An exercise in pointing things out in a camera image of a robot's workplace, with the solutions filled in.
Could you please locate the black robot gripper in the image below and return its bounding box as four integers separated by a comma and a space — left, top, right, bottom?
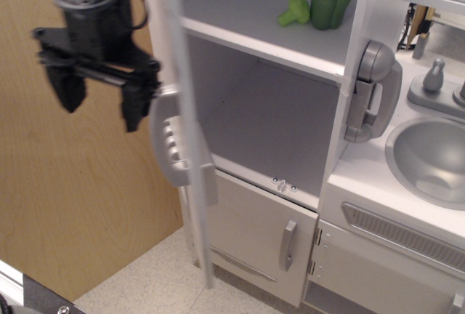
33, 0, 160, 132

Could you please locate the white toy fridge door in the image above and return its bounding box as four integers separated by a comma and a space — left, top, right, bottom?
145, 0, 214, 289

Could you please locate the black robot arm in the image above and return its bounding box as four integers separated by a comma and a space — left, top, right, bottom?
33, 0, 161, 132

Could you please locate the light wooden board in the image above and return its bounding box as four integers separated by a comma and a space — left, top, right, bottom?
1, 0, 182, 300

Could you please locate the white toy kitchen cabinet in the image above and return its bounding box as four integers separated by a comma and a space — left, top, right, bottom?
174, 0, 465, 314

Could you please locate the green toy broccoli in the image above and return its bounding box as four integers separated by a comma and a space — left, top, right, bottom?
278, 0, 310, 27

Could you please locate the white toy freezer door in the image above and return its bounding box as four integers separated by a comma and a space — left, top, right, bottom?
207, 171, 318, 307

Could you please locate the grey toy telephone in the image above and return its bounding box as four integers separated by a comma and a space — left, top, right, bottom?
344, 41, 403, 143

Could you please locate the white toy oven door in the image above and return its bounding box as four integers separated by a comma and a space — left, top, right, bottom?
310, 220, 464, 313

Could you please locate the grey toy sink basin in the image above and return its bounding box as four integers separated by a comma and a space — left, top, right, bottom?
385, 117, 464, 211

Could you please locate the grey toy faucet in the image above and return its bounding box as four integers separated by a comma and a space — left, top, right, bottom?
408, 58, 464, 119

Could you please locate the grey oven vent panel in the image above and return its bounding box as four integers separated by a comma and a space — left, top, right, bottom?
341, 202, 464, 273

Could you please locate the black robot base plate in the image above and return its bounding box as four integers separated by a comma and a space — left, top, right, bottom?
1, 261, 85, 314

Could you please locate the grey freezer door handle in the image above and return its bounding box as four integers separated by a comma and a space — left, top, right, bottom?
278, 220, 297, 272

